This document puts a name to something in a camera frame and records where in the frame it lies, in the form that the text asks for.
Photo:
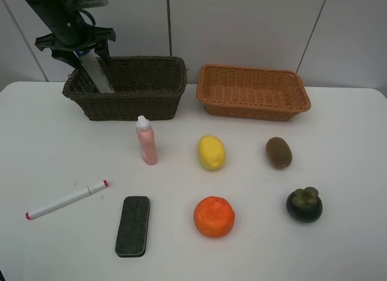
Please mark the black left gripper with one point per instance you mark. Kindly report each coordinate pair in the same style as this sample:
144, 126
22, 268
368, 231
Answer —
66, 37

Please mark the white blue-capped shampoo bottle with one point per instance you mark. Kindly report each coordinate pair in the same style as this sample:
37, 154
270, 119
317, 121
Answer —
91, 65

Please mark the pink white-capped bottle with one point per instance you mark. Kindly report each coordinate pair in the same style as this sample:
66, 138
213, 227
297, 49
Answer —
146, 139

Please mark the yellow lemon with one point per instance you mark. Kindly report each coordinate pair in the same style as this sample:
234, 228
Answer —
211, 152

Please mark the white pink-tipped marker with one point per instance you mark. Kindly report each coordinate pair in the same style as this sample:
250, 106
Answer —
66, 200

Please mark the dark felt board eraser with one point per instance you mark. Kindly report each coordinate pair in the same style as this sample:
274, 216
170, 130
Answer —
132, 232

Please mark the orange tangerine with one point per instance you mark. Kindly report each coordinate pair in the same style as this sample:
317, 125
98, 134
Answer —
214, 217

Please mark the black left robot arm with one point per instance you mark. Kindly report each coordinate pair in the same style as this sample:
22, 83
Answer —
54, 11

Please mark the dark brown wicker basket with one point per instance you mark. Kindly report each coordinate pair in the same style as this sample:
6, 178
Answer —
144, 85

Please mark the orange wicker basket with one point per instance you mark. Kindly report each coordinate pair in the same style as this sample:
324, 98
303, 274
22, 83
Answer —
254, 93

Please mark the brown kiwi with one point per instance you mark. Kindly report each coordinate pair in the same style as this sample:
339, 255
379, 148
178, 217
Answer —
278, 152

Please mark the dark mangosteen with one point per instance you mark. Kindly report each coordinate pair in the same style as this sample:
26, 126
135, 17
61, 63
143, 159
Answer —
305, 205

